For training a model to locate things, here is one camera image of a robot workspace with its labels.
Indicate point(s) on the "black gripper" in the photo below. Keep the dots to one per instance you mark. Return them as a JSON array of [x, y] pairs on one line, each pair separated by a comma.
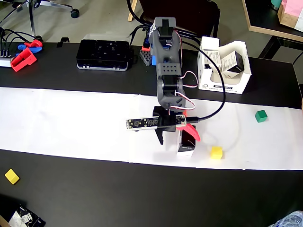
[[191, 131]]

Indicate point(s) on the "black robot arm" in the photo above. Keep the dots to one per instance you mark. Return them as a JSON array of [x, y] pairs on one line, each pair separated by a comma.
[[168, 68]]

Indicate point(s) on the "yellow cube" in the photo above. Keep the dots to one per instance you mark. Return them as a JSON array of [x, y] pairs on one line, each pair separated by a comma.
[[216, 152], [11, 176]]

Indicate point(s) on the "white cardboard napkin box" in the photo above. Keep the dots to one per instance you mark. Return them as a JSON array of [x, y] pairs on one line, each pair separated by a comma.
[[222, 89]]

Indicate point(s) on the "grey perforated block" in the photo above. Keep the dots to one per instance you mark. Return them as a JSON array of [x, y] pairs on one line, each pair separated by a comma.
[[145, 58]]

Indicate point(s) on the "green cube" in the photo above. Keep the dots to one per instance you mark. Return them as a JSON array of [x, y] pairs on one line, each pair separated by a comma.
[[261, 116]]

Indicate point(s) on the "white paper sheet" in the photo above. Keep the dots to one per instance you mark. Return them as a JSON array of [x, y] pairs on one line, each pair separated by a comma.
[[71, 123]]

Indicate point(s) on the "black case with clear lid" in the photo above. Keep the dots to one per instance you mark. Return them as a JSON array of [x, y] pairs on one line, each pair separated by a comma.
[[104, 52]]

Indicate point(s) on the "black chair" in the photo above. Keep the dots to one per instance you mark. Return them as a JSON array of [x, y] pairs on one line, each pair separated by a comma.
[[184, 14]]

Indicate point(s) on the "wooden leg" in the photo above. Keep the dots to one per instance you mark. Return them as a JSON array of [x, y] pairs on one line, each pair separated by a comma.
[[132, 9]]

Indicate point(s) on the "clear plastic bottle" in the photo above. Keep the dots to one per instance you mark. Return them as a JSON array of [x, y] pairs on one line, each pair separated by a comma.
[[291, 220]]

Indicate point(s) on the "black hook clamp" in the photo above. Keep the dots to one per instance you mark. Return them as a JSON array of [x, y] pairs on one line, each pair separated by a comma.
[[62, 41]]

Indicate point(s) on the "wooden edged black table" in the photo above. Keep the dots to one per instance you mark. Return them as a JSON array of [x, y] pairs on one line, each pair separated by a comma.
[[260, 14]]

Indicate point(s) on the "brown paper bag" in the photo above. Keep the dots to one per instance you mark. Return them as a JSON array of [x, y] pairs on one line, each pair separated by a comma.
[[287, 17]]

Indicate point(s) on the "blue printed part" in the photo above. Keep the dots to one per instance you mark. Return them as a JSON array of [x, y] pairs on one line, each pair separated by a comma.
[[35, 49]]

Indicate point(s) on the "teal tumbler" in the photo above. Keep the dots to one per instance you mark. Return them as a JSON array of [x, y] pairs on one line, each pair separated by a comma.
[[275, 4]]

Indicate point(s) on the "small red printed part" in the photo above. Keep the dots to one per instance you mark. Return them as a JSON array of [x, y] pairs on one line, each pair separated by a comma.
[[35, 43]]

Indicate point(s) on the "large red printed part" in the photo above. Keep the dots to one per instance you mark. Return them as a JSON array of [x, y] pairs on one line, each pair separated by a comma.
[[22, 59]]

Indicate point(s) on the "black printed booklet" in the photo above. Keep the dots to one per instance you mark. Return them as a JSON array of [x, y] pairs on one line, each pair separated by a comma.
[[26, 218]]

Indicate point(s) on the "pink paper bag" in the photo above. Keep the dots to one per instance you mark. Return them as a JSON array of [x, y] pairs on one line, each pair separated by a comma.
[[293, 4]]

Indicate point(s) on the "silver usb hub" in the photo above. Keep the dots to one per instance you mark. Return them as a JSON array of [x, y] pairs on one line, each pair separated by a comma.
[[5, 61]]

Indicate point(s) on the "chrome office chair base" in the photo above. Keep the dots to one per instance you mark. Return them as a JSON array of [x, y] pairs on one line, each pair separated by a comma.
[[32, 14]]

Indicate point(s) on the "long camera circuit board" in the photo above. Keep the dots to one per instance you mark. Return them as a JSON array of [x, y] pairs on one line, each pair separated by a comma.
[[142, 124]]

